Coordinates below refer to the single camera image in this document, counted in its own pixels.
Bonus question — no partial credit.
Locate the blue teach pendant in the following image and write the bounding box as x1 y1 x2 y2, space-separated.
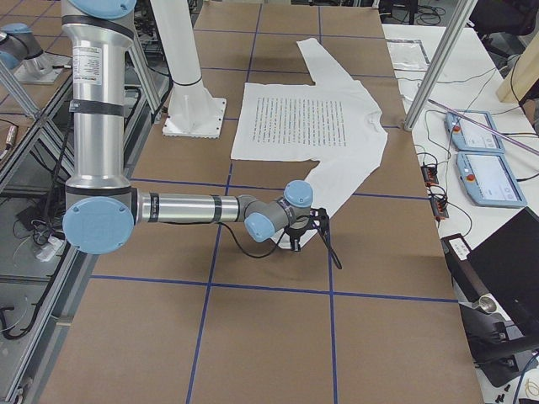
456 151 527 208
445 112 505 154

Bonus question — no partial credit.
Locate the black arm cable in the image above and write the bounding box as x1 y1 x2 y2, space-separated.
218 222 296 259

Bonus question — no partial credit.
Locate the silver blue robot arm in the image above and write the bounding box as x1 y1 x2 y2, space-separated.
61 1 329 254
1 23 72 84

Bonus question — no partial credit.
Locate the white camera mast with base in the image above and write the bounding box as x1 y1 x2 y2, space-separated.
151 0 227 139

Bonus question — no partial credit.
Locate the black power adapter with label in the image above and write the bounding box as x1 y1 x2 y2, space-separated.
440 233 488 301

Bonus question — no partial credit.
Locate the black camera stand bracket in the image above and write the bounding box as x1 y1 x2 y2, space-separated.
459 305 538 387

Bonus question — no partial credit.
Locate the white long-sleeve printed shirt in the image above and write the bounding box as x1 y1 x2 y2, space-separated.
230 37 389 250

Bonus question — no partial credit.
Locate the aluminium frame post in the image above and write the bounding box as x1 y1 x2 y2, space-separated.
403 0 478 131

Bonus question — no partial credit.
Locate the lower blue teach pendant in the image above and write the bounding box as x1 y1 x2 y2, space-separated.
456 151 527 208

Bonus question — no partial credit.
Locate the orange black circuit board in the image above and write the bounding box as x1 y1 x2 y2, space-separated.
421 165 439 187

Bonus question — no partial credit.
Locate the upper blue teach pendant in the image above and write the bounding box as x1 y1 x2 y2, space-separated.
445 112 505 154

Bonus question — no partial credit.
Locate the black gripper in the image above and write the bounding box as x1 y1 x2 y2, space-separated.
285 208 329 252

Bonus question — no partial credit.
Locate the black laptop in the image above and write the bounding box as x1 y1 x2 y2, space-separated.
467 207 538 335

